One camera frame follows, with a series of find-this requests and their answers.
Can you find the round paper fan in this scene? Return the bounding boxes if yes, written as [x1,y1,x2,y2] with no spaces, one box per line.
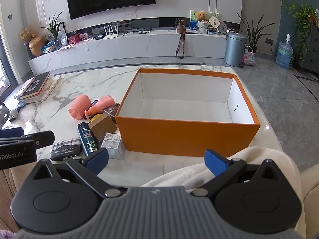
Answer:
[209,16,220,34]

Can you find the white router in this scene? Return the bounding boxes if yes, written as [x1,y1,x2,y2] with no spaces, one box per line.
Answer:
[103,24,119,40]

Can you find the brown box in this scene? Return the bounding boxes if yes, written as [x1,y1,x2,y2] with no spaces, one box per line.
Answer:
[88,114,117,142]

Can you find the orange cardboard box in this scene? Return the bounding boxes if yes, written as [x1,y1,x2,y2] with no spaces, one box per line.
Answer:
[115,68,261,158]

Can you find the blue snack packet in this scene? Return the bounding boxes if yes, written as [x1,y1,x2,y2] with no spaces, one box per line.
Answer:
[41,41,63,53]

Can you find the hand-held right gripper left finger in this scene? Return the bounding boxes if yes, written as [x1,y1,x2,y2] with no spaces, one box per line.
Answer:
[32,149,123,199]

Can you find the tall leafy floor plant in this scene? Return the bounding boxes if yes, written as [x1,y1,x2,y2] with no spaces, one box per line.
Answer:
[237,12,265,55]

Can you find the green plant in glass vase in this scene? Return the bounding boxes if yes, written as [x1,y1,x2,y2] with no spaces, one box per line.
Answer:
[41,10,66,48]

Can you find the trailing pothos plant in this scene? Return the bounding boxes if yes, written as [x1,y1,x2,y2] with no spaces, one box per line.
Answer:
[287,4,318,60]

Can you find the white marble TV cabinet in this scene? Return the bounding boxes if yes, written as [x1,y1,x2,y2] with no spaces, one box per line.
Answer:
[28,28,247,75]

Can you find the white ceramic pot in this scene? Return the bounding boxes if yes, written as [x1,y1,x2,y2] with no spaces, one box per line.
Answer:
[197,20,208,34]

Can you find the white small box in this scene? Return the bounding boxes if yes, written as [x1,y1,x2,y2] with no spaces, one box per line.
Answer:
[100,133,125,160]

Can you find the blue water jug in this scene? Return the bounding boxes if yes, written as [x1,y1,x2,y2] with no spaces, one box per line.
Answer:
[275,33,293,69]

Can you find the pink woven bag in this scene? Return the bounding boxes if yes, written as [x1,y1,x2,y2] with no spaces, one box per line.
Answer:
[243,46,256,66]

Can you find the plaid glasses case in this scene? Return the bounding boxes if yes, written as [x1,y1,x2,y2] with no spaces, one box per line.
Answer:
[50,137,81,161]

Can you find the small blue grey gadget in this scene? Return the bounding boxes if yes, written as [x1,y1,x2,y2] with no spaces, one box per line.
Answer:
[9,102,25,122]

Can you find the dried flower bunch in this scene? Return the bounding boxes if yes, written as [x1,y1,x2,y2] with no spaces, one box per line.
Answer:
[19,26,34,41]

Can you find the gold vase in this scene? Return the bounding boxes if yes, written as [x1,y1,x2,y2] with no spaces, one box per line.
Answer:
[28,36,45,57]

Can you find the black shampoo bottle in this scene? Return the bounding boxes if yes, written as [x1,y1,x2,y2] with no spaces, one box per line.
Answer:
[76,122,100,158]

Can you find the dark printed box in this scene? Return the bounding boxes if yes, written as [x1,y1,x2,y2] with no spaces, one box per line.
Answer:
[102,103,121,123]

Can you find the black book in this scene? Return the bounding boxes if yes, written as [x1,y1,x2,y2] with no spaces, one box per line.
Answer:
[19,71,50,100]

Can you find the grey metal trash can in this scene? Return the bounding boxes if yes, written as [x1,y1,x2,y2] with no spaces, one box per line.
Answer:
[224,31,248,68]

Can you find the brown strap bag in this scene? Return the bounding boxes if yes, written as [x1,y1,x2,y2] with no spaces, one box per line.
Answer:
[175,20,186,59]

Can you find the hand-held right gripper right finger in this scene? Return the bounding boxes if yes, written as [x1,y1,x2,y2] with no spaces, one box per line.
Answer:
[192,149,281,197]

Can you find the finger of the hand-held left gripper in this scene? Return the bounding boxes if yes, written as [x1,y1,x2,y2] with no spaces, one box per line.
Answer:
[0,127,25,139]
[0,130,55,150]

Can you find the white fleece blanket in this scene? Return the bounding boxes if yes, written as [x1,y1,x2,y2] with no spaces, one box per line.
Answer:
[140,146,303,205]

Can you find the pink bottle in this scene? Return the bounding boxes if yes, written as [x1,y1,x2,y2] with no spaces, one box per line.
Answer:
[85,95,115,119]

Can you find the pale book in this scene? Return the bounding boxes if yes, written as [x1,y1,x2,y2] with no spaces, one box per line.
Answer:
[14,77,35,99]

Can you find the dark grey drawer cabinet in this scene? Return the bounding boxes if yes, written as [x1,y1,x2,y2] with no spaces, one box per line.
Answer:
[295,24,319,74]

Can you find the black cables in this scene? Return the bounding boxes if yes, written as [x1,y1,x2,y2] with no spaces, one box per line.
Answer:
[122,27,152,34]

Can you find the clear plastic bag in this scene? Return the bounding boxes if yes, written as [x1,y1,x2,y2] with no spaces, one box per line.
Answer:
[58,28,68,46]

